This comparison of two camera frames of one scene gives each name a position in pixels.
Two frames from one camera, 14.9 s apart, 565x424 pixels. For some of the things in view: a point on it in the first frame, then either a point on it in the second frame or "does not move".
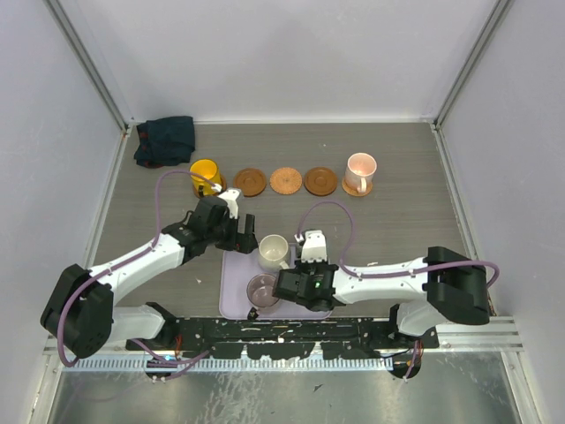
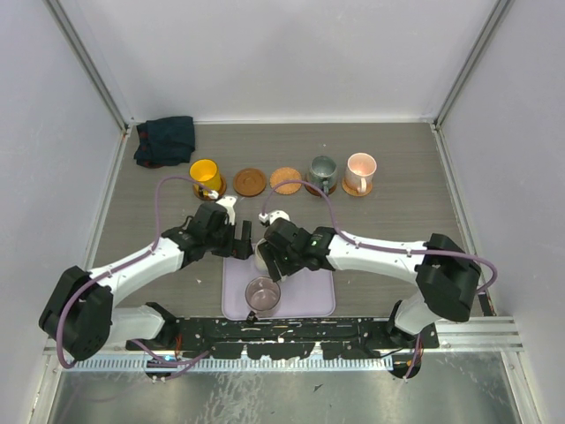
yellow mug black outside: x=207 y=169 does not move
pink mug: x=361 y=167 does not move
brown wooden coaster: x=252 y=181 does not move
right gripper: x=302 y=266 → x=270 y=252
